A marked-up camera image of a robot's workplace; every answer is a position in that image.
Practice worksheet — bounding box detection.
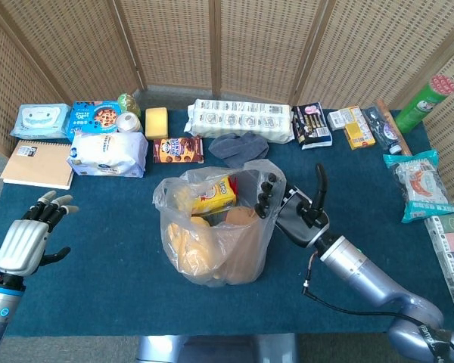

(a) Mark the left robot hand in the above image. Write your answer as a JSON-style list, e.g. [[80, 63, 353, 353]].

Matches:
[[0, 190, 79, 283]]

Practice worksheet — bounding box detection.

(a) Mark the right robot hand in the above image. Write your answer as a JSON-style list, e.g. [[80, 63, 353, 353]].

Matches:
[[254, 163, 331, 250]]

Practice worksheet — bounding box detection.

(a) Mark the clear plastic bag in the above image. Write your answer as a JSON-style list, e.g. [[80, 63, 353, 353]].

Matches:
[[152, 158, 288, 287]]

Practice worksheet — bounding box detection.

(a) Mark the round brown bread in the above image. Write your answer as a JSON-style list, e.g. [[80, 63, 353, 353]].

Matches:
[[221, 206, 268, 284]]

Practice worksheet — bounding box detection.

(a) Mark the yellow biscuit box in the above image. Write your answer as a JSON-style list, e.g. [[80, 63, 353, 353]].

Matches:
[[191, 175, 238, 216]]

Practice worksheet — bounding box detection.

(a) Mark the long yellow bread loaf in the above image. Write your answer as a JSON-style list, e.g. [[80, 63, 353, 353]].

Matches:
[[166, 217, 228, 284]]

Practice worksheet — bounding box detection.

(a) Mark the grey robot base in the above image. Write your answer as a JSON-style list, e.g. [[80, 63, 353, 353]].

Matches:
[[135, 332, 300, 363]]

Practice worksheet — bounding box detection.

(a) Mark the blue tablecloth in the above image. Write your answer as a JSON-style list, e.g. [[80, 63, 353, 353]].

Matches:
[[0, 107, 454, 337]]

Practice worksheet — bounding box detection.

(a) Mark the brown spiral notebook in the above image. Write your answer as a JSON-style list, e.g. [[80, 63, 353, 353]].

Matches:
[[0, 138, 75, 191]]

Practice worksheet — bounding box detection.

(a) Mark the grey cloth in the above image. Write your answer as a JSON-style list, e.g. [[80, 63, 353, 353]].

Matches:
[[207, 132, 270, 169]]

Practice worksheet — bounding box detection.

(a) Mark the yellow red box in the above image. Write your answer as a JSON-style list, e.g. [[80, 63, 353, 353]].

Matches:
[[343, 121, 376, 151]]

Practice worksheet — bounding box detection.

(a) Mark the small white box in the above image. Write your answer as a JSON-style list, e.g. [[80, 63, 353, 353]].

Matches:
[[327, 110, 350, 132]]

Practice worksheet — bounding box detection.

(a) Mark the long white tissue pack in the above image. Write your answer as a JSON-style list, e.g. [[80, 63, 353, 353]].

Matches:
[[183, 98, 295, 145]]

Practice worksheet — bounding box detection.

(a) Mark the white yellow-edged box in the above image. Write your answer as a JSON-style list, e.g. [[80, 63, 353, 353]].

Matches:
[[338, 105, 366, 126]]

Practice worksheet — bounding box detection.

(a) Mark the dark toothbrush packet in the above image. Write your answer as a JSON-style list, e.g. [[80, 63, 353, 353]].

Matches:
[[362, 106, 404, 155]]

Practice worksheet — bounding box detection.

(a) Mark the white blue tissue pack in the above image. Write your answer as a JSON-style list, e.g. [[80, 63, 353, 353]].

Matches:
[[66, 130, 149, 178]]

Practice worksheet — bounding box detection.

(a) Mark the light blue wet wipes pack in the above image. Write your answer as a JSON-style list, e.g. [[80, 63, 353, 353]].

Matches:
[[9, 103, 72, 140]]

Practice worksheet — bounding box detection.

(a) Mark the teal snack packet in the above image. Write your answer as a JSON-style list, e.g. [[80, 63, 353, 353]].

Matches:
[[382, 149, 454, 224]]

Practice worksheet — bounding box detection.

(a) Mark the brown panda cookie box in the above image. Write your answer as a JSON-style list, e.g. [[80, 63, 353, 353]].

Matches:
[[152, 136, 205, 165]]

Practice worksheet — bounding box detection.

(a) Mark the blue cookie pack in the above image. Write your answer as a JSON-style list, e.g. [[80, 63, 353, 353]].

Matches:
[[67, 99, 120, 138]]

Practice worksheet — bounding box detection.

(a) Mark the pastel multi-colour box strip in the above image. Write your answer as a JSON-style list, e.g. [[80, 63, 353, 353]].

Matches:
[[423, 213, 454, 318]]

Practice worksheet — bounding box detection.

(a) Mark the white tape roll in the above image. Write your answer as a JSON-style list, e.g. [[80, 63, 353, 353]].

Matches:
[[116, 111, 144, 134]]

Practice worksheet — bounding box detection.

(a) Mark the green cylinder can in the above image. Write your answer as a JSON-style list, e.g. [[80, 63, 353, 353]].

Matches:
[[394, 74, 454, 133]]

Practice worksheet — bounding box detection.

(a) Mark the yellow sponge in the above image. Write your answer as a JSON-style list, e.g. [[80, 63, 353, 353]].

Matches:
[[145, 107, 169, 141]]

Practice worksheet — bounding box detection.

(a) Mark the green bottle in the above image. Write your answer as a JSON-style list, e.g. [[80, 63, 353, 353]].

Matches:
[[117, 93, 142, 119]]

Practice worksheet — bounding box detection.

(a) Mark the wicker folding screen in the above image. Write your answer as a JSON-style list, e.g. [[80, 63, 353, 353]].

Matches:
[[0, 0, 454, 205]]

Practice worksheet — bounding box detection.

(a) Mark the black cable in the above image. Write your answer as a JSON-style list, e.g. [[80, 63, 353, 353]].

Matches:
[[301, 249, 454, 363]]

